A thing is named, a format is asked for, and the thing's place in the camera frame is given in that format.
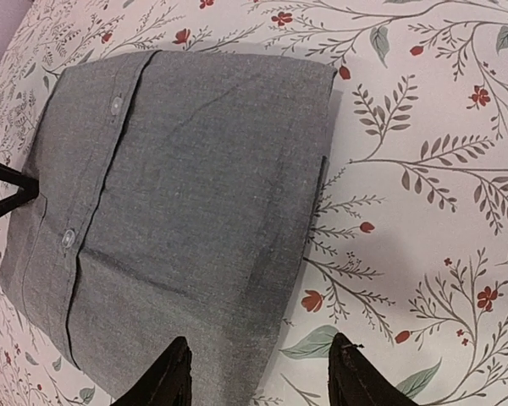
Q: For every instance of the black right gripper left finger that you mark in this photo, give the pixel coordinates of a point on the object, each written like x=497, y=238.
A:
x=167, y=382

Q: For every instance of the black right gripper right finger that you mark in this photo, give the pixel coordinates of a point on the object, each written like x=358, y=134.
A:
x=354, y=381

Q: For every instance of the grey long sleeve shirt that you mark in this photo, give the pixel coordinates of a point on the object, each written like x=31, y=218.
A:
x=176, y=193

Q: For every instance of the floral patterned table cloth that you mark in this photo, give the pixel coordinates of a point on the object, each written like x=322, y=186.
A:
x=407, y=253

